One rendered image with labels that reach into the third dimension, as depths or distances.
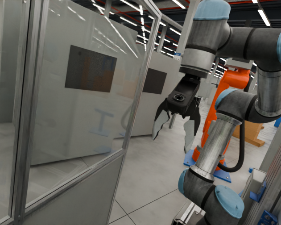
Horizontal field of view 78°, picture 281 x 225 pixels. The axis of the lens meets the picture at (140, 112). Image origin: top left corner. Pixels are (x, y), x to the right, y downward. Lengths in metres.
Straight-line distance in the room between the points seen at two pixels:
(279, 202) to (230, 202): 0.24
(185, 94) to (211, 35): 0.14
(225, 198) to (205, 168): 0.13
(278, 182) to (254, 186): 0.30
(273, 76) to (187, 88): 0.24
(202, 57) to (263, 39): 0.14
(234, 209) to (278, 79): 0.48
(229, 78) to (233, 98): 3.12
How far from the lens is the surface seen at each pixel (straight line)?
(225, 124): 0.84
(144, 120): 4.39
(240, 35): 0.52
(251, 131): 8.09
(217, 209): 0.83
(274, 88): 0.62
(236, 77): 3.98
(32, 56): 0.64
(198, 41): 0.44
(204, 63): 0.44
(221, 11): 0.47
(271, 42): 0.50
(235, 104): 0.84
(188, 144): 0.46
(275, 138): 1.82
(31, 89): 0.65
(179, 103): 0.37
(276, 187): 0.96
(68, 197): 1.11
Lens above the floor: 1.65
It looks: 13 degrees down
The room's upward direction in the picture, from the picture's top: 15 degrees clockwise
